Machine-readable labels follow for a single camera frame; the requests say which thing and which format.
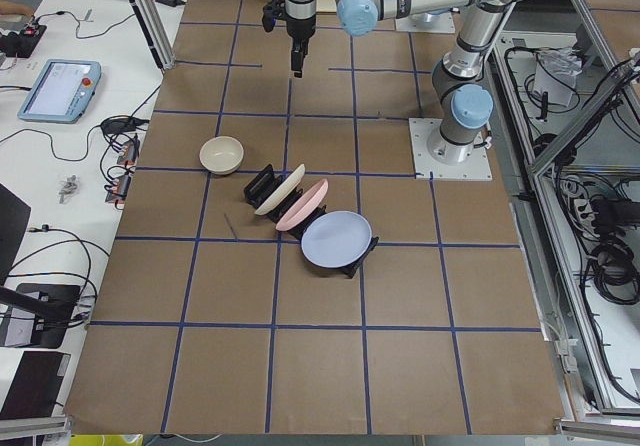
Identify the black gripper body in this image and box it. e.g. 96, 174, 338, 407
262, 0, 316, 41

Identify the blue plate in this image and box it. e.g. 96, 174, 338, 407
301, 211, 372, 268

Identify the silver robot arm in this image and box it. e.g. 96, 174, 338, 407
262, 0, 521, 165

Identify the cream plate in rack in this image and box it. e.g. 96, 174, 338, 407
255, 163, 306, 216

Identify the pink plate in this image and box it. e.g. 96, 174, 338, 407
276, 178, 329, 232

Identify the cream bowl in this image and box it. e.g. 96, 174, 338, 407
199, 136, 244, 175

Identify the blue teach pendant near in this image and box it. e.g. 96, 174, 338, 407
17, 59, 102, 124

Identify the black monitor stand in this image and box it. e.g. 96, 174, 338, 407
1, 187, 80, 349

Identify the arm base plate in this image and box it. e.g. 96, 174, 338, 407
409, 118, 493, 181
395, 9, 455, 34

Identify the aluminium frame post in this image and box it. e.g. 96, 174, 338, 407
129, 0, 175, 71

